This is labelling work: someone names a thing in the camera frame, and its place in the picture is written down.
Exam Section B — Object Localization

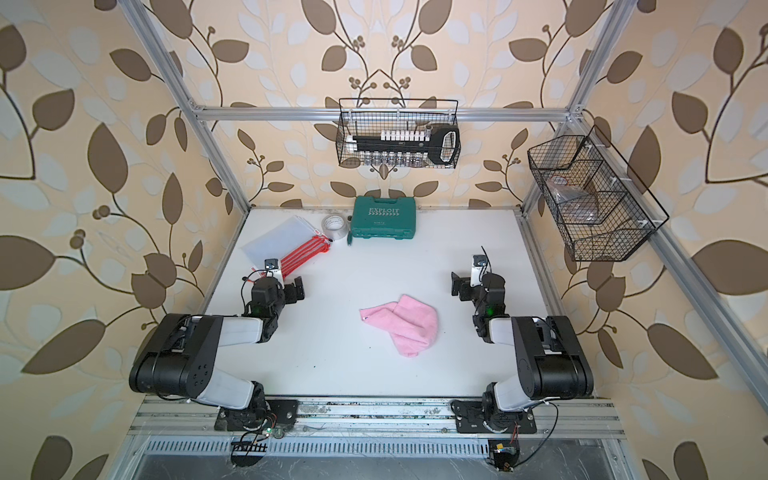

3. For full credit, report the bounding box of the pink microfiber cloth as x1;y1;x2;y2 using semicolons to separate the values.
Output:
359;295;439;358

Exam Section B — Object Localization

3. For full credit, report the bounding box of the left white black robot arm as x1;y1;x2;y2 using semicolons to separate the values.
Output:
129;276;305;411

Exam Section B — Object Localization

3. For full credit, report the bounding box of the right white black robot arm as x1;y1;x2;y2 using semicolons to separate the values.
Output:
451;272;594;415

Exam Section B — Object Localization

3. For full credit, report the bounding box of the stack of mesh document bags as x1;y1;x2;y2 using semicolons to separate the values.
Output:
241;216;331;277

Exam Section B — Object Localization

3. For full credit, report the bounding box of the clear plastic bag in basket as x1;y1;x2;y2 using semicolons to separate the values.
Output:
547;176;599;224

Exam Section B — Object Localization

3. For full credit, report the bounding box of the clear tape roll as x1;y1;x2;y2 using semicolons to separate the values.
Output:
321;214;349;242

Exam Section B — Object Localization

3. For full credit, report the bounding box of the green plastic tool case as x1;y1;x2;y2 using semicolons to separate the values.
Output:
347;196;416;245

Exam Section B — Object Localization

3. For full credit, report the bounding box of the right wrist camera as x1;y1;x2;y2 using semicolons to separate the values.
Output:
470;254;489;287

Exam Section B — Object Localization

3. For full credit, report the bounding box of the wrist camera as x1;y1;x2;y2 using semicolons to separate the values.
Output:
263;258;283;282
470;254;489;287

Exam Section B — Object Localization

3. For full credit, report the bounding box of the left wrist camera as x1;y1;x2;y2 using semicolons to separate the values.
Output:
263;258;283;282

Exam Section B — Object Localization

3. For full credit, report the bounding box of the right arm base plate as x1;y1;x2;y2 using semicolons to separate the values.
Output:
449;399;537;435

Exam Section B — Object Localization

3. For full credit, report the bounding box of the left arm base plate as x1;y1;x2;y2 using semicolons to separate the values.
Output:
214;399;299;432

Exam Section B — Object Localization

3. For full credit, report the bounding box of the black wire basket right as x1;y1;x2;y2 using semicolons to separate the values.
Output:
527;126;670;262

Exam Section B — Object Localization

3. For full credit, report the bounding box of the black wire basket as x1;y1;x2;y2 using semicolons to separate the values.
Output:
335;97;461;169
527;126;670;262

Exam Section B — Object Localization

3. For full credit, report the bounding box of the black socket holder rail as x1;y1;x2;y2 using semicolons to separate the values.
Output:
344;126;461;167

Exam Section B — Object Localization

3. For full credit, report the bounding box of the black wire basket centre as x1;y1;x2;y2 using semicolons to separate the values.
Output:
335;97;461;169

